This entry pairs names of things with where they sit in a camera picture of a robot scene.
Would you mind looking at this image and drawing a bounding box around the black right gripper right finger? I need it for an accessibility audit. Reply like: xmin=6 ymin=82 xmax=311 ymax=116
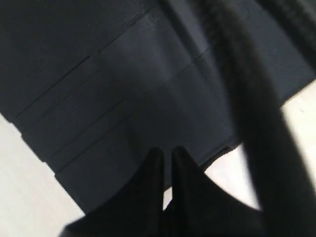
xmin=163 ymin=146 xmax=267 ymax=237

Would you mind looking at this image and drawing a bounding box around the black cord with knot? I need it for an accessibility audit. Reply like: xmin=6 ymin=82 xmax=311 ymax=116
xmin=158 ymin=0 xmax=316 ymax=237

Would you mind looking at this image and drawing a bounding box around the black plastic case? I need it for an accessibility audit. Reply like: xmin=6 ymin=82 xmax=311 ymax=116
xmin=0 ymin=0 xmax=316 ymax=215

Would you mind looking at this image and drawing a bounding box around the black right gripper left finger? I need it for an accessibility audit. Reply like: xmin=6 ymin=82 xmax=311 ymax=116
xmin=60 ymin=148 xmax=164 ymax=237

